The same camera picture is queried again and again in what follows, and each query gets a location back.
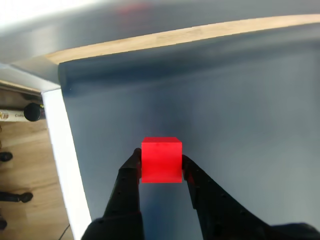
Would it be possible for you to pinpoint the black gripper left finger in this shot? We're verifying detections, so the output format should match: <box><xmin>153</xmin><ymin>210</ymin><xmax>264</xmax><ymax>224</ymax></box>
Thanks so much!
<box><xmin>81</xmin><ymin>147</ymin><xmax>145</xmax><ymax>240</ymax></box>

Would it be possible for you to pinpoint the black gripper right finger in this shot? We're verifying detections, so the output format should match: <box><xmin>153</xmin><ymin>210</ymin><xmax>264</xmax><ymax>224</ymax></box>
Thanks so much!
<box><xmin>181</xmin><ymin>154</ymin><xmax>320</xmax><ymax>240</ymax></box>

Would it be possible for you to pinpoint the red cube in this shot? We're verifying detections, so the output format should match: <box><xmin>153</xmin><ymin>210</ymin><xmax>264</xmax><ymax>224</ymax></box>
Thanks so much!
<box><xmin>140</xmin><ymin>136</ymin><xmax>183</xmax><ymax>184</ymax></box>

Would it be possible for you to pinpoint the grey table mat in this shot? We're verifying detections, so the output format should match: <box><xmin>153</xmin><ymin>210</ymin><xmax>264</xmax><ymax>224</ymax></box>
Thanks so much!
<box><xmin>57</xmin><ymin>14</ymin><xmax>320</xmax><ymax>240</ymax></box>

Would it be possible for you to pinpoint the black chair base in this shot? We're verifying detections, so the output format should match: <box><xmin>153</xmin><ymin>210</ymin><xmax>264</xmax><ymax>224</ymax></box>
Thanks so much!
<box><xmin>0</xmin><ymin>151</ymin><xmax>34</xmax><ymax>231</ymax></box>

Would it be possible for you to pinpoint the white roll with black cap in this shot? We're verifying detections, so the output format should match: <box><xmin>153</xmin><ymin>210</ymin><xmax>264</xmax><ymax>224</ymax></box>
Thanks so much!
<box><xmin>0</xmin><ymin>102</ymin><xmax>47</xmax><ymax>123</ymax></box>

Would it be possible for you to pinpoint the white table frame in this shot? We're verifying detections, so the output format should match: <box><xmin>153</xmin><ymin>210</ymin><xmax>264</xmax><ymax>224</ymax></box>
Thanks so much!
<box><xmin>0</xmin><ymin>62</ymin><xmax>93</xmax><ymax>240</ymax></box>

